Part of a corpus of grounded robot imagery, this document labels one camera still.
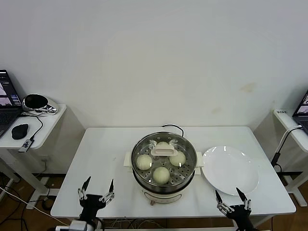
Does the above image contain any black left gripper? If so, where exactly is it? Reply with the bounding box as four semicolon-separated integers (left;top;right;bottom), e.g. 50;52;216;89
77;177;115;223

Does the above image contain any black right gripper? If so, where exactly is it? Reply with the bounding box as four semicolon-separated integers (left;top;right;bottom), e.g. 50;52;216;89
215;187;256;231

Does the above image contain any glass lid with cream handle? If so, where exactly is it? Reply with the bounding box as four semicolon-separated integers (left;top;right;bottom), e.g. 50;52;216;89
131;131;197;187

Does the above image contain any stainless steel steamer basket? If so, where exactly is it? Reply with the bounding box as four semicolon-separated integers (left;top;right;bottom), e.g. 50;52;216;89
131;131;198;191

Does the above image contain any white round plate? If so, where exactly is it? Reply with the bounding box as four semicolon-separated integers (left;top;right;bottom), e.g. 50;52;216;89
201;145;260;196

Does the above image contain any round brown floor object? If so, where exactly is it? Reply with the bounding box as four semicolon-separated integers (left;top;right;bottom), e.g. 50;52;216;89
41;198;55;210

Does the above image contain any black power adapter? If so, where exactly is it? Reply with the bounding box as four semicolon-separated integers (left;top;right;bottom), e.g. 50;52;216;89
271;151;282;169

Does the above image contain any grey usb hub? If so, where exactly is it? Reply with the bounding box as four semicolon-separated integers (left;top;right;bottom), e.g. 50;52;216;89
17;138;34;154

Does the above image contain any black computer mouse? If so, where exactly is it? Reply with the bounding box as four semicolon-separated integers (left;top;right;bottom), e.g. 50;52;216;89
11;123;29;140

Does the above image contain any shiny chrome helmet object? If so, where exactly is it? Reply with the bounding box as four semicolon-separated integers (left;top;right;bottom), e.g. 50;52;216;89
22;93;60;117

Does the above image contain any dark open laptop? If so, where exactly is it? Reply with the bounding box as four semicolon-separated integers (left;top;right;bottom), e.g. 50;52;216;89
292;89;308;134
0;69;24;139

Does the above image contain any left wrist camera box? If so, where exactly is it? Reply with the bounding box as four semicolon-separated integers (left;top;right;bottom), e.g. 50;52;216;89
55;220;89;231

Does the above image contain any white main table frame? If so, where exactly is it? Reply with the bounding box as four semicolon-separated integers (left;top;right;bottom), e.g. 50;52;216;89
91;215;275;231

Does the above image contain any white floor cable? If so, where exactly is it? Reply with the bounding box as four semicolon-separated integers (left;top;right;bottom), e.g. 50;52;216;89
0;187;52;218

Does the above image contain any white laptop cable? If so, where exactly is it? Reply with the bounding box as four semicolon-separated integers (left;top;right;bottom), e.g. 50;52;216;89
276;125;303;154

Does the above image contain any black usb hub cable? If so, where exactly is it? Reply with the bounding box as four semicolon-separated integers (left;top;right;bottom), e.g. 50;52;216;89
18;113;44;140

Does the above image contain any black cooker power cable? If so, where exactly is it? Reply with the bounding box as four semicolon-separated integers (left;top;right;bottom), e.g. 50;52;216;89
161;124;185;137

